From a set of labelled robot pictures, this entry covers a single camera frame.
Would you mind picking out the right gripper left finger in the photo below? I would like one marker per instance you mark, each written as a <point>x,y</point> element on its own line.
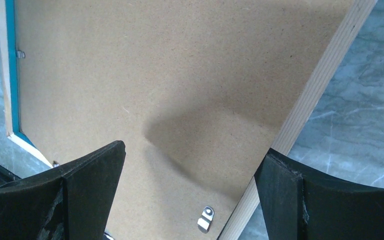
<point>68,202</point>

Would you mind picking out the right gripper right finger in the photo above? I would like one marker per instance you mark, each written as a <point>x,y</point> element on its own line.
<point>302,203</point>

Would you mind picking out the brown frame backing board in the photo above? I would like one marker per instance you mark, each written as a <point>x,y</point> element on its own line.
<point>178,82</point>

